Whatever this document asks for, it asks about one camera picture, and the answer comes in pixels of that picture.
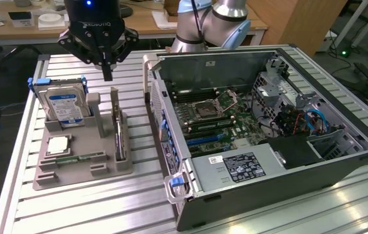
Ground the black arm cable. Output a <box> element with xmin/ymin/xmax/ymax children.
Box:
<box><xmin>191</xmin><ymin>0</ymin><xmax>206</xmax><ymax>41</ymax></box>

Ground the black monitor stand base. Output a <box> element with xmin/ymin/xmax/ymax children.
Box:
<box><xmin>118</xmin><ymin>5</ymin><xmax>135</xmax><ymax>18</ymax></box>

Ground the grey metal bay bracket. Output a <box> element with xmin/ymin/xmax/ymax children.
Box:
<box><xmin>306</xmin><ymin>128</ymin><xmax>365</xmax><ymax>161</ymax></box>

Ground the blue expansion slot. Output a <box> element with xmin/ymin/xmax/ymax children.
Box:
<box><xmin>186</xmin><ymin>134</ymin><xmax>228</xmax><ymax>147</ymax></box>

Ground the silver chipset heatsink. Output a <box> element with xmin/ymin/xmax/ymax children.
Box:
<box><xmin>236</xmin><ymin>138</ymin><xmax>253</xmax><ymax>150</ymax></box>

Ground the grey power supply unit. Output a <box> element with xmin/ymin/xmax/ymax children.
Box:
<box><xmin>191</xmin><ymin>143</ymin><xmax>289</xmax><ymax>193</ymax></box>

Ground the hard disk in blue caddy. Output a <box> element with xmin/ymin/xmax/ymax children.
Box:
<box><xmin>27</xmin><ymin>77</ymin><xmax>94</xmax><ymax>129</ymax></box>

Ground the blue wire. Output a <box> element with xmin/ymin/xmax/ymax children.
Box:
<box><xmin>302</xmin><ymin>111</ymin><xmax>331</xmax><ymax>136</ymax></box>

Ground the silver CPU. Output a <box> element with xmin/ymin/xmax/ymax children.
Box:
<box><xmin>47</xmin><ymin>136</ymin><xmax>71</xmax><ymax>154</ymax></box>

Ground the red wire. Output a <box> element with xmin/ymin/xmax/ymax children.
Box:
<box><xmin>294</xmin><ymin>112</ymin><xmax>302</xmax><ymax>135</ymax></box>

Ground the wooden desk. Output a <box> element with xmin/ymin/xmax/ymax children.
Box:
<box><xmin>0</xmin><ymin>0</ymin><xmax>269</xmax><ymax>53</ymax></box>

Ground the perforated metal disk bay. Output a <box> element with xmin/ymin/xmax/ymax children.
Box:
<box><xmin>250</xmin><ymin>70</ymin><xmax>301</xmax><ymax>122</ymax></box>

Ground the grey parts rack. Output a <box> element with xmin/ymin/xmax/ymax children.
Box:
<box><xmin>32</xmin><ymin>92</ymin><xmax>135</xmax><ymax>192</ymax></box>

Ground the black and white box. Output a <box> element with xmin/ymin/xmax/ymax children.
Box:
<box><xmin>7</xmin><ymin>11</ymin><xmax>36</xmax><ymax>28</ymax></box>

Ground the installed RAM stick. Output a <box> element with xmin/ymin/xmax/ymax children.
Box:
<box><xmin>189</xmin><ymin>119</ymin><xmax>233</xmax><ymax>130</ymax></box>

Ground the white box with round bowl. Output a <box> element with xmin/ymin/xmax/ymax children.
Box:
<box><xmin>38</xmin><ymin>13</ymin><xmax>67</xmax><ymax>31</ymax></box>

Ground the black RAM slot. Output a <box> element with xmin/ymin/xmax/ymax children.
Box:
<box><xmin>174</xmin><ymin>97</ymin><xmax>220</xmax><ymax>103</ymax></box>
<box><xmin>171</xmin><ymin>89</ymin><xmax>220</xmax><ymax>94</ymax></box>
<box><xmin>173</xmin><ymin>95</ymin><xmax>221</xmax><ymax>99</ymax></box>
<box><xmin>173</xmin><ymin>92</ymin><xmax>221</xmax><ymax>97</ymax></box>

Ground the metal socket cover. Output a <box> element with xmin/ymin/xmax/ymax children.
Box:
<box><xmin>215</xmin><ymin>89</ymin><xmax>241</xmax><ymax>108</ymax></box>

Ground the open black PC case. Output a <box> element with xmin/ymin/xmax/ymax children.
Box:
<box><xmin>142</xmin><ymin>47</ymin><xmax>368</xmax><ymax>232</ymax></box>

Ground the black cable connector bundle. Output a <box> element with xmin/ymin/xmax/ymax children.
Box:
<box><xmin>273</xmin><ymin>111</ymin><xmax>305</xmax><ymax>136</ymax></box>

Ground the CPU socket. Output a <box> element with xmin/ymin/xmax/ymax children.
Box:
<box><xmin>193</xmin><ymin>99</ymin><xmax>221</xmax><ymax>120</ymax></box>

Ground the stack of papers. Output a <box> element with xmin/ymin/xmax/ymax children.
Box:
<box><xmin>153</xmin><ymin>11</ymin><xmax>179</xmax><ymax>30</ymax></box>

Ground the green RAM stick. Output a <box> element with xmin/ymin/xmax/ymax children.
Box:
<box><xmin>52</xmin><ymin>154</ymin><xmax>94</xmax><ymax>164</ymax></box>

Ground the black plastic shroud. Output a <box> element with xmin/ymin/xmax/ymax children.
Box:
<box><xmin>266</xmin><ymin>136</ymin><xmax>324</xmax><ymax>171</ymax></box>

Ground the small graphics card metal bracket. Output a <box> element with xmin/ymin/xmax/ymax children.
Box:
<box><xmin>110</xmin><ymin>86</ymin><xmax>130</xmax><ymax>162</ymax></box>

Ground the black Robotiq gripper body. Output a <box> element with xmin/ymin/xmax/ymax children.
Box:
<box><xmin>64</xmin><ymin>0</ymin><xmax>129</xmax><ymax>64</ymax></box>

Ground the wooden cabinet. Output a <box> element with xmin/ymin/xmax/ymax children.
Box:
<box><xmin>261</xmin><ymin>0</ymin><xmax>349</xmax><ymax>57</ymax></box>

